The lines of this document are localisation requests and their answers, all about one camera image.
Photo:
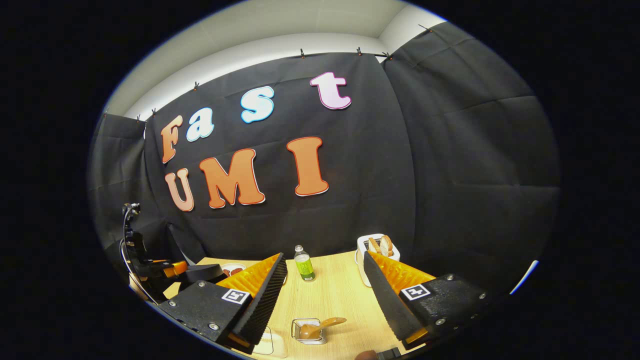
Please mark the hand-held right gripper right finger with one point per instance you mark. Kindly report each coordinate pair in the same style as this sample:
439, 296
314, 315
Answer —
387, 305

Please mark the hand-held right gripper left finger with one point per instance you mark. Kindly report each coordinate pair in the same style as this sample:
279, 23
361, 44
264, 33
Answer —
270, 295

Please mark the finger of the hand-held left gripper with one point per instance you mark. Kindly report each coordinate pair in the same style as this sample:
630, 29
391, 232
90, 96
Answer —
172, 268

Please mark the dark grey rice cooker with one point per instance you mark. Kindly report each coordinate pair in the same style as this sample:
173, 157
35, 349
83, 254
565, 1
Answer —
205, 274

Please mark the clear tray of rice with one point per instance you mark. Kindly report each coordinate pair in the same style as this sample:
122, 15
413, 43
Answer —
272, 345

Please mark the clear chopstick holder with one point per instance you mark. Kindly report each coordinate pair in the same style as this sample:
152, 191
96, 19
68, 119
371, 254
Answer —
310, 341

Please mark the wooden spoon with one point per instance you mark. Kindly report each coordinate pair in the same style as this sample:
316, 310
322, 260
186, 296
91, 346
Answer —
325, 323

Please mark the small plate of red beans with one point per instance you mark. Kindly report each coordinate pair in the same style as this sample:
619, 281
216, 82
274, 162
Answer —
234, 270

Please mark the white toaster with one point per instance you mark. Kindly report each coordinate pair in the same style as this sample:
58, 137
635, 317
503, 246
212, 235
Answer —
361, 270

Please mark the green label plastic bottle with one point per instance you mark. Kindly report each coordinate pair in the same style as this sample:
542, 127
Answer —
305, 267

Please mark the bread slice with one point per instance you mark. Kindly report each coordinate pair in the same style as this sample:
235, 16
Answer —
386, 246
373, 245

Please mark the black backdrop cloth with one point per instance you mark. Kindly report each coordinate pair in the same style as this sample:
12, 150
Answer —
450, 175

